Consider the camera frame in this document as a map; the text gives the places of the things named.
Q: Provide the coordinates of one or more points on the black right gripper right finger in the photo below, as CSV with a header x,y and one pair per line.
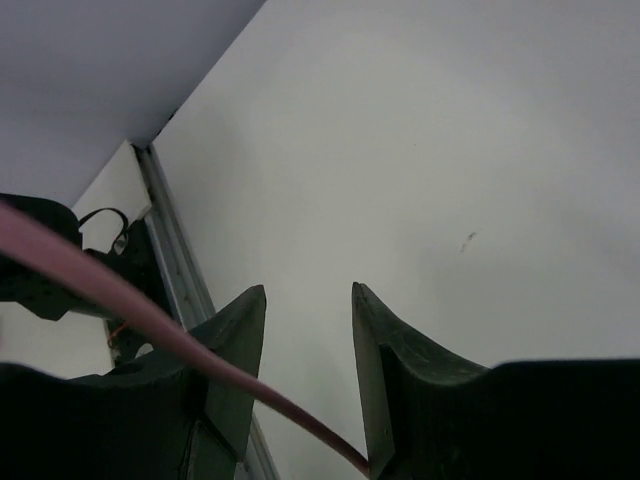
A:
x,y
431,414

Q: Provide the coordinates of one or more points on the metal rail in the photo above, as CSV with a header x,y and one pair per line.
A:
x,y
175,270

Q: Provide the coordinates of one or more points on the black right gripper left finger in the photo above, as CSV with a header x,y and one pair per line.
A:
x,y
151,418

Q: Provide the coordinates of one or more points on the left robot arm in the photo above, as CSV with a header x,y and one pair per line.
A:
x,y
46,269

